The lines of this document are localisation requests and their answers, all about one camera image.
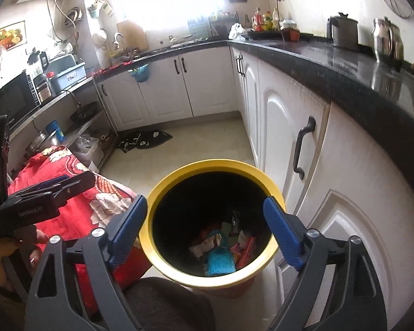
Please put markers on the yellow oil bottle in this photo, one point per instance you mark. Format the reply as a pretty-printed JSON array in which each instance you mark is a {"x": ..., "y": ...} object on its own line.
[{"x": 268, "y": 21}]

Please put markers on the red floral blanket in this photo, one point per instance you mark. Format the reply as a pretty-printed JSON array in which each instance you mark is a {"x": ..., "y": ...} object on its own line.
[{"x": 76, "y": 220}]

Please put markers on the person's left hand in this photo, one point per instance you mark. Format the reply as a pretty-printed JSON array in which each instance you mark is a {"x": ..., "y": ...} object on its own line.
[{"x": 7, "y": 251}]

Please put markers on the white plastic bag orange print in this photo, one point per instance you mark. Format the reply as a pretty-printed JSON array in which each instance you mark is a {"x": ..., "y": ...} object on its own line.
[{"x": 202, "y": 248}]

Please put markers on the wooden cutting board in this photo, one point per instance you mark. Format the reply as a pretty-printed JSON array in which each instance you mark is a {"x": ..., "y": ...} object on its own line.
[{"x": 133, "y": 34}]

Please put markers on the teal wall holder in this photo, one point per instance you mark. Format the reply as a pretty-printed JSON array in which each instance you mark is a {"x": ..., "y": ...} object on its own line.
[{"x": 100, "y": 9}]

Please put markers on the stacked steel pots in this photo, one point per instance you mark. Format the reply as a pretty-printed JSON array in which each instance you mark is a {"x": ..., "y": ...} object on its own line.
[{"x": 43, "y": 143}]

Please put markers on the steel shelf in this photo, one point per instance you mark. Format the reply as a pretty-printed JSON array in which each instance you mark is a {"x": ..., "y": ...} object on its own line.
[{"x": 89, "y": 86}]

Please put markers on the black tray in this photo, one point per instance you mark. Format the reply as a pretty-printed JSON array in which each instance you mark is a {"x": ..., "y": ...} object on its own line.
[{"x": 262, "y": 34}]

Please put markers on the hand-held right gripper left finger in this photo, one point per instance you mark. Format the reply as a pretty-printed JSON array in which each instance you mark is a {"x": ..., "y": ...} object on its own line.
[{"x": 127, "y": 227}]

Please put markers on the blue hanging bin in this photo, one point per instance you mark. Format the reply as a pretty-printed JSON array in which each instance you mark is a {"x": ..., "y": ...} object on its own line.
[{"x": 139, "y": 73}]

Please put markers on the blue cup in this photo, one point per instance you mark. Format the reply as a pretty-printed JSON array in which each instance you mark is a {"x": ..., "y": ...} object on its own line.
[{"x": 54, "y": 131}]

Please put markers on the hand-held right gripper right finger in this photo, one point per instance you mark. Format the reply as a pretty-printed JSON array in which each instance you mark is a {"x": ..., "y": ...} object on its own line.
[{"x": 283, "y": 234}]

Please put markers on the steel kettle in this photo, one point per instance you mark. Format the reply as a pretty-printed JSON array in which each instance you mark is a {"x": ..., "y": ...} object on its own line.
[{"x": 388, "y": 44}]

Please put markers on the black floor mat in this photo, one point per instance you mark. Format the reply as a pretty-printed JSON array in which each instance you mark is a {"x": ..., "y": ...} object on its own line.
[{"x": 145, "y": 141}]

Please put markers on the white kitchen cabinets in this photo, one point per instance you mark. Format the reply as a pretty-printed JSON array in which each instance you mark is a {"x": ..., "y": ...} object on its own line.
[{"x": 348, "y": 179}]

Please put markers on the framed fruit picture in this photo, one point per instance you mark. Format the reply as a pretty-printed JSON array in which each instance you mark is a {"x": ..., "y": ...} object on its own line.
[{"x": 5, "y": 36}]

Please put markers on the glass jar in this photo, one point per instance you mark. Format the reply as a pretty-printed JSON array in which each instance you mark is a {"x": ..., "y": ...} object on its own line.
[{"x": 290, "y": 31}]

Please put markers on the crumpled clear plastic bag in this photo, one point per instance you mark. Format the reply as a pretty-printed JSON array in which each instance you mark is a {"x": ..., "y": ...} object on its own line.
[{"x": 237, "y": 31}]

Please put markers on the black wok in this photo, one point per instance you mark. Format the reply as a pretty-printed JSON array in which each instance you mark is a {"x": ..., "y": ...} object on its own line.
[{"x": 84, "y": 112}]

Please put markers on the blue plastic basket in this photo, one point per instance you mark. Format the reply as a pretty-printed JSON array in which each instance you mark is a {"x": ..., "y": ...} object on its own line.
[{"x": 69, "y": 76}]

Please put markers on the black microwave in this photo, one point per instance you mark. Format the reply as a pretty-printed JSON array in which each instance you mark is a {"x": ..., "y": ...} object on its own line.
[{"x": 10, "y": 100}]

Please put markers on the black spice rack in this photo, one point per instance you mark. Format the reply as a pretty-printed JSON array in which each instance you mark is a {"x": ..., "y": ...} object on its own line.
[{"x": 224, "y": 26}]

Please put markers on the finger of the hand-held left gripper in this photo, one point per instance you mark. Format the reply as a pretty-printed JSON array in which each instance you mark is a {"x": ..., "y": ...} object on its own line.
[
  {"x": 72, "y": 189},
  {"x": 45, "y": 183}
]

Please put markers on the light green scouring pad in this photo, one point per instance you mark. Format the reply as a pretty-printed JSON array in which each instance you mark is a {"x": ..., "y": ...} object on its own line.
[{"x": 227, "y": 229}]

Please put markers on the steel faucet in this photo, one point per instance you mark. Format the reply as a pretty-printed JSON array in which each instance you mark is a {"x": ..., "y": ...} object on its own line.
[{"x": 118, "y": 40}]

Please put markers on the dark grey cloth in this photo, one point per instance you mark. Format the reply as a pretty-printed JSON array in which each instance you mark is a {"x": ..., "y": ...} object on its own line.
[{"x": 172, "y": 307}]

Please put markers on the red label bottle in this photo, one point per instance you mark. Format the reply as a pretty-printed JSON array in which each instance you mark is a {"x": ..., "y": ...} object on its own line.
[{"x": 258, "y": 20}]

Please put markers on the black bin with yellow rim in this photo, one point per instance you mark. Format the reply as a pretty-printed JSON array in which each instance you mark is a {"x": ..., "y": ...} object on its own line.
[{"x": 210, "y": 165}]

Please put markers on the blue scouring cloth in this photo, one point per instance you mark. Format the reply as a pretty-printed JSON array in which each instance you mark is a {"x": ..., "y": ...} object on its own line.
[{"x": 220, "y": 263}]

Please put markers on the dark brown snack wrapper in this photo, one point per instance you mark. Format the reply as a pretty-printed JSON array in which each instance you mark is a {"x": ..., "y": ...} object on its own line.
[{"x": 235, "y": 220}]

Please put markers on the clear plastic container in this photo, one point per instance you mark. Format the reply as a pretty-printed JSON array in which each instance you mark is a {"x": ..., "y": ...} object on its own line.
[{"x": 86, "y": 150}]

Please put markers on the black blender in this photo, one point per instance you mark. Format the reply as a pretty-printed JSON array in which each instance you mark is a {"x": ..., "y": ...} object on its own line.
[{"x": 41, "y": 76}]

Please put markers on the blue utensil rack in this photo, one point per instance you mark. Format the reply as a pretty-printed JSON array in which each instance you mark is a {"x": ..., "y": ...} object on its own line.
[{"x": 197, "y": 27}]

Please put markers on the red candy wrapper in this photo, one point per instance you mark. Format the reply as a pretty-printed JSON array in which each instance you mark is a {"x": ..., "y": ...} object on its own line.
[{"x": 246, "y": 250}]

